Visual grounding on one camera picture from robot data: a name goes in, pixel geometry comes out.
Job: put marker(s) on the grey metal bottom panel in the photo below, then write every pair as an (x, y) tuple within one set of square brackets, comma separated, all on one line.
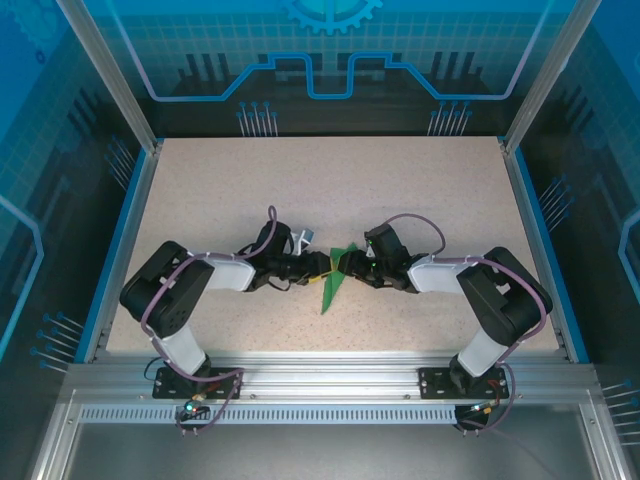
[(325, 455)]

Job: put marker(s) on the green paper sheet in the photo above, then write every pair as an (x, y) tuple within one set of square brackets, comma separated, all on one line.
[(330, 297)]

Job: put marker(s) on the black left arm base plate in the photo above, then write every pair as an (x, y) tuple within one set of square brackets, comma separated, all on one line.
[(167, 387)]

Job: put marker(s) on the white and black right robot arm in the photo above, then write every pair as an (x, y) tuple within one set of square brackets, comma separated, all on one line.
[(505, 305)]

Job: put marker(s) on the aluminium table side rail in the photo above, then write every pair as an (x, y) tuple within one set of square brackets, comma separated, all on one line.
[(133, 225), (531, 225)]

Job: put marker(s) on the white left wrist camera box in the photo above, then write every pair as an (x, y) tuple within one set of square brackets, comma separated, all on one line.
[(305, 239)]

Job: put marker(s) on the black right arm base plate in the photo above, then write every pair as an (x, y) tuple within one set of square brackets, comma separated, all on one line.
[(435, 382)]

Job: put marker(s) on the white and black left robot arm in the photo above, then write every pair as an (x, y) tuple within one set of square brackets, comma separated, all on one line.
[(160, 295)]

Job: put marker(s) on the aluminium mounting rail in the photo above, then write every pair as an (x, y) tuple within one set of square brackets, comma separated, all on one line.
[(330, 380)]

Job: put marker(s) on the aluminium frame post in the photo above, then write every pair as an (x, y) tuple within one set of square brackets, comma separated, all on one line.
[(547, 75), (120, 85)]

